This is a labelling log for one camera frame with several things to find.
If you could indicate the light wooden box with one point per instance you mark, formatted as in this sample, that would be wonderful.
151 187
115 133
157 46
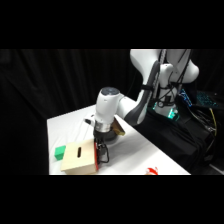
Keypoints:
78 156

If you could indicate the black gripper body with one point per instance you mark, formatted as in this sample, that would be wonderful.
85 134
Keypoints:
101 136

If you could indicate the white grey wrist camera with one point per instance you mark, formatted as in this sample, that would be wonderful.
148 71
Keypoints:
89 121

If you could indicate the blue lit electronics box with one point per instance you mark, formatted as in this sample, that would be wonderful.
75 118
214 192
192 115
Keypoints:
185 97

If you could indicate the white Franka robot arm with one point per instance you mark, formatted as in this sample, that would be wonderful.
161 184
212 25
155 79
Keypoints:
108 106

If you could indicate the red and white small object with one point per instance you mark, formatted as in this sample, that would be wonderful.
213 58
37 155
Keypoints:
152 171

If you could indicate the black robot stand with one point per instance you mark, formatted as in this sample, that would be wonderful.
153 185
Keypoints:
166 140

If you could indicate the black curtain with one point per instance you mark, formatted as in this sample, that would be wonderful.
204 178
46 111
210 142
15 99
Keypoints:
30 100

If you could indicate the green block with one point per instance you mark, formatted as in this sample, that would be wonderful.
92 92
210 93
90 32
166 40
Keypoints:
60 152

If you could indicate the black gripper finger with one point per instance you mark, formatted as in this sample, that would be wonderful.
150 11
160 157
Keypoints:
97 148
104 149

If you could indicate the blue backlit keyboard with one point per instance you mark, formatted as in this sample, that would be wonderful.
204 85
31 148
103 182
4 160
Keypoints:
206 98

